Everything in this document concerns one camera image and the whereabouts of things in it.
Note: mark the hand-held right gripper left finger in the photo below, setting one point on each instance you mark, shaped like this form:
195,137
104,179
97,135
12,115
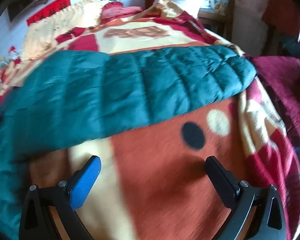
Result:
86,182

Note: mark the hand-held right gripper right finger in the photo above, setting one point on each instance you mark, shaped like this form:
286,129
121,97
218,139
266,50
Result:
221,180

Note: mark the teal quilted puffer jacket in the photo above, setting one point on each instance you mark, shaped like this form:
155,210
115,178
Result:
115,92

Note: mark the red orange printed blanket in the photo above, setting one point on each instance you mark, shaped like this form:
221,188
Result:
165,180

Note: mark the maroon cloth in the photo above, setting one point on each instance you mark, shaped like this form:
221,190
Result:
285,85

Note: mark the cream folded quilt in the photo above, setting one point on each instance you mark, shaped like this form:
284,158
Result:
52,30

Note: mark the wooden furniture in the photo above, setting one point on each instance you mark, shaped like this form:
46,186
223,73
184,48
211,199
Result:
215,22

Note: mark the red ruffled pillow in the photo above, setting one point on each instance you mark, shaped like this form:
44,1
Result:
120,12

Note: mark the red wall banner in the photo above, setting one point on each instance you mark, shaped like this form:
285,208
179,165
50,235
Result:
50,10

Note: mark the black wall television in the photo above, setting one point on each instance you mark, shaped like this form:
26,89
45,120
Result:
22,5

